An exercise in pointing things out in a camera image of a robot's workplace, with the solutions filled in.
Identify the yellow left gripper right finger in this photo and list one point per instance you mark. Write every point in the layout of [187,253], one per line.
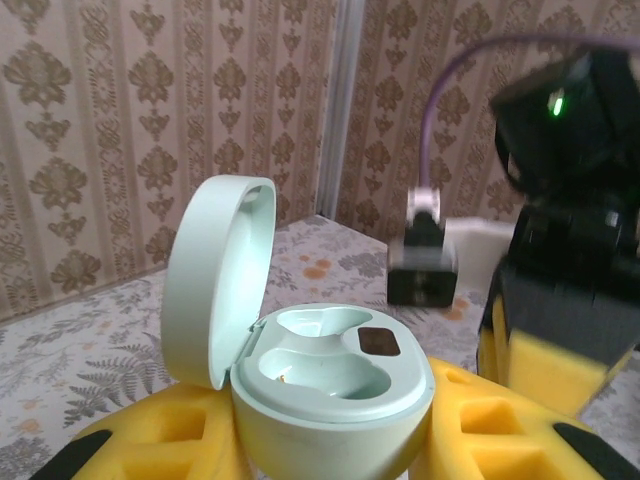
[500,440]

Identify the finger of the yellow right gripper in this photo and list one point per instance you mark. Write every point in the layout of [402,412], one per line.
[492,350]
[550,365]

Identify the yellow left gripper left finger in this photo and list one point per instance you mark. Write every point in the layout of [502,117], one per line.
[165,440]

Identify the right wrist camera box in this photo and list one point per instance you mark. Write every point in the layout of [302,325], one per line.
[422,270]

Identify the aluminium corner post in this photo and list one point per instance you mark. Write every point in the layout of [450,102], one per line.
[345,100]

